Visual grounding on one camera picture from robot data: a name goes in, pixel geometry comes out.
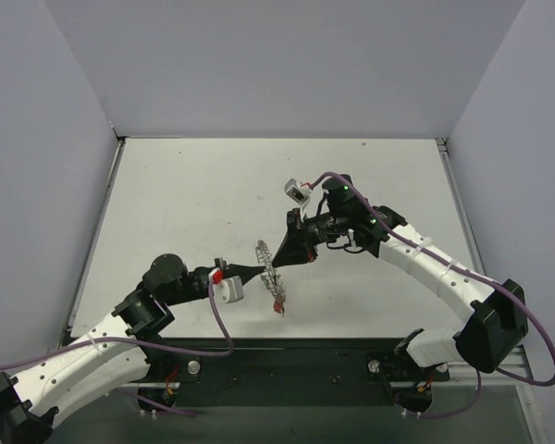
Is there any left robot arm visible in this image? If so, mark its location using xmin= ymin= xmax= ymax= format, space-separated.
xmin=0 ymin=253 xmax=265 ymax=443

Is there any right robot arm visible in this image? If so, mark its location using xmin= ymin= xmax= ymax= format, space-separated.
xmin=272 ymin=174 xmax=528 ymax=374

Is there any red key tag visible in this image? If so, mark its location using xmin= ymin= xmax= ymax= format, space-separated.
xmin=273 ymin=301 xmax=285 ymax=315

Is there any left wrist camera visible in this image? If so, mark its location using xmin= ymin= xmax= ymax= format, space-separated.
xmin=213 ymin=276 xmax=244 ymax=303

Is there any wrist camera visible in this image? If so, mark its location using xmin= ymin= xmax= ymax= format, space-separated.
xmin=213 ymin=276 xmax=244 ymax=303
xmin=284 ymin=179 xmax=313 ymax=206

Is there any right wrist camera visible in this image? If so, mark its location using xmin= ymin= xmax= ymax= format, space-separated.
xmin=284 ymin=179 xmax=313 ymax=206

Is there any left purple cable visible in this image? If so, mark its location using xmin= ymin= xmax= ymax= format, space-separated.
xmin=0 ymin=277 xmax=235 ymax=417

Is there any purple cable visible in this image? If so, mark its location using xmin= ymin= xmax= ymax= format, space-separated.
xmin=0 ymin=277 xmax=235 ymax=417
xmin=307 ymin=171 xmax=555 ymax=420

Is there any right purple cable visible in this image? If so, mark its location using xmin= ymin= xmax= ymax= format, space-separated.
xmin=307 ymin=171 xmax=555 ymax=420

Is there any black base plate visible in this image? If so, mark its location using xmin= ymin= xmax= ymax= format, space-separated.
xmin=131 ymin=339 xmax=450 ymax=410

